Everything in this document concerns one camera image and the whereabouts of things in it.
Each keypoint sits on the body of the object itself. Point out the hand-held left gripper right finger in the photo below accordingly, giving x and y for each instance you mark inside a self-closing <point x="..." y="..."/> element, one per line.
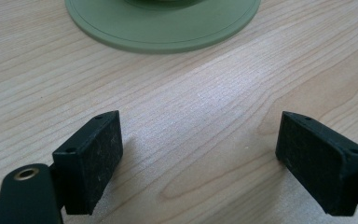
<point x="317" y="161"/>

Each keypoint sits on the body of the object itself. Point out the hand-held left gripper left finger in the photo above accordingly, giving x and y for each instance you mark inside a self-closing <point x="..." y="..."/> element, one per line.
<point x="88" y="161"/>

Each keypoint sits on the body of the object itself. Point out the round green coaster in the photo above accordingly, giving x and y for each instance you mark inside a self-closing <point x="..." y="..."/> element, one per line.
<point x="167" y="31"/>

